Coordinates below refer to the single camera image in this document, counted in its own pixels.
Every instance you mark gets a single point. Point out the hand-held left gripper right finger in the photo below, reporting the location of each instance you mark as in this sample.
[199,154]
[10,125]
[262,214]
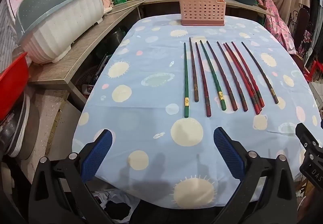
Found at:
[227,153]

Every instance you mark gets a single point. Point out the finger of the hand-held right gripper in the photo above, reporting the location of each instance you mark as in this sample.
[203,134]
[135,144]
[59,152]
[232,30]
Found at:
[306,137]

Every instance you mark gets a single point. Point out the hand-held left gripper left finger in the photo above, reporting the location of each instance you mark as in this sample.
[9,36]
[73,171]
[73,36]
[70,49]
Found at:
[97,156]

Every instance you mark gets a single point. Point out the dark brown chopstick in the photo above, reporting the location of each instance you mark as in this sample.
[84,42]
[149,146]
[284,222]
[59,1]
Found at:
[272,91]

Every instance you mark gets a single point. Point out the dark red chopstick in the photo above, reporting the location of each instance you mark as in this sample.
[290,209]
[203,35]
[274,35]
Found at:
[201,77]

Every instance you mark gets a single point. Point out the green chopstick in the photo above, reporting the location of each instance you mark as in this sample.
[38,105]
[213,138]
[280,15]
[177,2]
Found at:
[185,80]
[212,72]

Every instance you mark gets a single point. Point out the pink perforated utensil basket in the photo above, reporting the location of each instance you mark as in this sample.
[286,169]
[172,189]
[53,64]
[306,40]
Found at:
[201,7]

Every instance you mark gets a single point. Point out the white plastic bag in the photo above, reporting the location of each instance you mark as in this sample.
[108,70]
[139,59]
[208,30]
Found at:
[111,198]

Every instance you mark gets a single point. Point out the red plastic stool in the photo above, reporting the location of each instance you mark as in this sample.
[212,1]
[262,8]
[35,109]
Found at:
[315,68]

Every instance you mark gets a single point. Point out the stack of grey plates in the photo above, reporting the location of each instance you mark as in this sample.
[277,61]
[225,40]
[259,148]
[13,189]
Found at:
[20,133]

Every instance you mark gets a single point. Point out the light blue printed tablecloth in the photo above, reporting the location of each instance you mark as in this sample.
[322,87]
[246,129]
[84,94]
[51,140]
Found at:
[151,87]

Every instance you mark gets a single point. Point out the wooden counter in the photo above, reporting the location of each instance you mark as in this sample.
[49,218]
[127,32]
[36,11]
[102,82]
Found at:
[83,47]

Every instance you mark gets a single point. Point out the red plastic basin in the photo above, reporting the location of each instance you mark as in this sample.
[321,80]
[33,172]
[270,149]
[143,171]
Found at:
[12,85]

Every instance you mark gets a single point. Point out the black metal chair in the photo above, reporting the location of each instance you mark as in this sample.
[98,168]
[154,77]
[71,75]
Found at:
[302,24]

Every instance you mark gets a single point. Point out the pink floral cloth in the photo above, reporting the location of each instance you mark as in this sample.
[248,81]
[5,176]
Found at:
[277,24]

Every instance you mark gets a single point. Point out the hanging clothes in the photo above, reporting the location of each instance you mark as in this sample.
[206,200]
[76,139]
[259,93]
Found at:
[315,19]

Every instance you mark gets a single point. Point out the white ribbed dish tub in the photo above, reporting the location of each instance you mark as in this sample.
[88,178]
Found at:
[65,29]

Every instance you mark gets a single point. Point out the grey-blue perforated lid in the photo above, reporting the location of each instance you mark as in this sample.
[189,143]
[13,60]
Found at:
[45,4]

